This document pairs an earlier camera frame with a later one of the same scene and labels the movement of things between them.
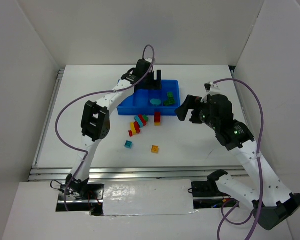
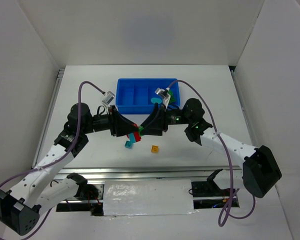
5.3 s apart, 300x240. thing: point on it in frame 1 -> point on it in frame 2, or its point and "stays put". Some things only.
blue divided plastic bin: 139,103 stays put
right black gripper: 193,110 -> 161,120
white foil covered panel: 143,197 stays put
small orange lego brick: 154,149 stays put
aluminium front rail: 128,174 stays put
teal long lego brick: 138,121 -> 132,138
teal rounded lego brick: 155,101 stays put
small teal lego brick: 128,144 stays put
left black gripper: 152,81 -> 113,121
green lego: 145,117 -> 140,128
